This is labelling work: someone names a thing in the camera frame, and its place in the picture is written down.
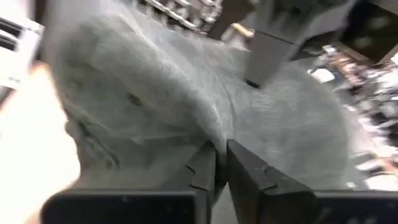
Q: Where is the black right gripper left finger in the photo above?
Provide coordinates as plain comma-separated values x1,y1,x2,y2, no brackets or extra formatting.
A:
40,141,217,224

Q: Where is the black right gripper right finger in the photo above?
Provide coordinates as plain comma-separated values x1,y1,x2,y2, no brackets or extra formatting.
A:
226,139,398,224

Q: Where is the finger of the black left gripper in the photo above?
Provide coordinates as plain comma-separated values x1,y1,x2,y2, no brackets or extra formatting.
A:
244,30,299,90

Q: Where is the green denim baseball cap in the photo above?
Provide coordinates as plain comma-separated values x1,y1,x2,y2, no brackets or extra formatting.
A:
43,6,361,224

